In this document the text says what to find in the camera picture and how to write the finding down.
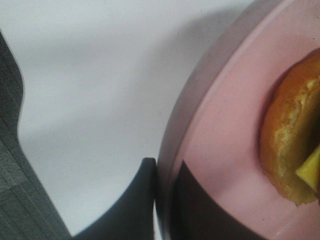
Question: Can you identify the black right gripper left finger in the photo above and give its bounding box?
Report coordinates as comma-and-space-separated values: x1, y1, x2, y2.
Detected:
73, 157, 157, 240

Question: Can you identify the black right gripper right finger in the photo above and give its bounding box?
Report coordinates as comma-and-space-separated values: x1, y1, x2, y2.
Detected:
171, 162, 265, 240

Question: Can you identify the pink round plate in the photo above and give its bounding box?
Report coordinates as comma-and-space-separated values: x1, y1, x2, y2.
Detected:
156, 0, 320, 240

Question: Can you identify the burger with cheese and lettuce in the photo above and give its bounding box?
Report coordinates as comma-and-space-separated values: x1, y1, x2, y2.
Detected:
259, 49, 320, 206

